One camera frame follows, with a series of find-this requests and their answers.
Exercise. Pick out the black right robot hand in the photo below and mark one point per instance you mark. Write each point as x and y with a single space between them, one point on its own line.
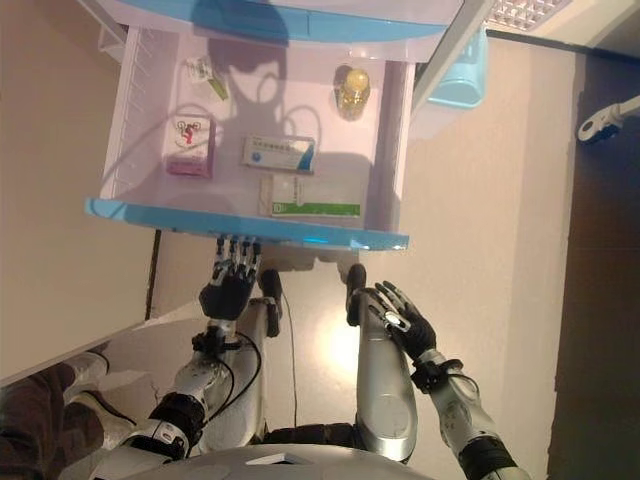
417 332

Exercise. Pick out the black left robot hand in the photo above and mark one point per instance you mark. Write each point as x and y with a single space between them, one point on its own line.
227 297

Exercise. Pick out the white blue cart drawer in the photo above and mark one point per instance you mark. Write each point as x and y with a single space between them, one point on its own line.
350 25
175 216

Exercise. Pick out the small green white medicine box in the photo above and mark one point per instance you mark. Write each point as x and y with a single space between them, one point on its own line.
200 70

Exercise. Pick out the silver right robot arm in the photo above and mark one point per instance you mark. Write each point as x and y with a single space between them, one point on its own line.
460 415

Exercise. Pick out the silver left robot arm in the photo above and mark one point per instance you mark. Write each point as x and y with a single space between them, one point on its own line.
200 380

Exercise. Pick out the large green white medicine box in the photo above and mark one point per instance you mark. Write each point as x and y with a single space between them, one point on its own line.
320 200

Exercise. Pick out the pink white medicine box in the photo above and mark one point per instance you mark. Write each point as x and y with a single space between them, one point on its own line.
190 150

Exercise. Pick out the blue white medicine box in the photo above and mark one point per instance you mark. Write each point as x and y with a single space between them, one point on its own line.
280 152

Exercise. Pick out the yellow medicine bottle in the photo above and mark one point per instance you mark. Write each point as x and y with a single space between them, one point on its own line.
352 92

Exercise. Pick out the white shoe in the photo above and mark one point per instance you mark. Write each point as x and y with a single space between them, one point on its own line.
100 412
90 367

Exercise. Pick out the grey robot torso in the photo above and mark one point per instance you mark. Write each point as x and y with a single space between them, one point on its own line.
250 470

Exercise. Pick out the brown trouser leg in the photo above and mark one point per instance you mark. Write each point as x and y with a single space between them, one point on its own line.
30 425

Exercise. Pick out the blue waste bin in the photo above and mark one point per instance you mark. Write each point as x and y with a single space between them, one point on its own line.
462 75

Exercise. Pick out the white bed caster wheel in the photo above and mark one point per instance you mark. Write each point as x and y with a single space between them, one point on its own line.
597 127

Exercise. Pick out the white cart side bin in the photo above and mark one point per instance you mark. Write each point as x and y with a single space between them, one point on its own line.
112 37

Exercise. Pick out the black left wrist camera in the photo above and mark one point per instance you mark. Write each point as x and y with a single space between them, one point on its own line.
205 342

